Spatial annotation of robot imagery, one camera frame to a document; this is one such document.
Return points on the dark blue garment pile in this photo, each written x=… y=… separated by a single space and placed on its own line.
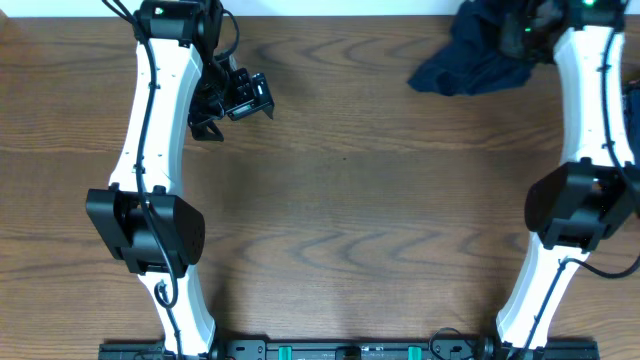
x=631 y=116

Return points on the navy blue shorts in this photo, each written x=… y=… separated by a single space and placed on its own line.
x=470 y=63

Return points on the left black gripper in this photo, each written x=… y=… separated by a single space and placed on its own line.
x=215 y=118

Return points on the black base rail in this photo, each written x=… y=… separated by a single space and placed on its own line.
x=443 y=348

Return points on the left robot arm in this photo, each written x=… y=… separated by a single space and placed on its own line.
x=185 y=85

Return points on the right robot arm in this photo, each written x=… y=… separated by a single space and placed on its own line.
x=595 y=188

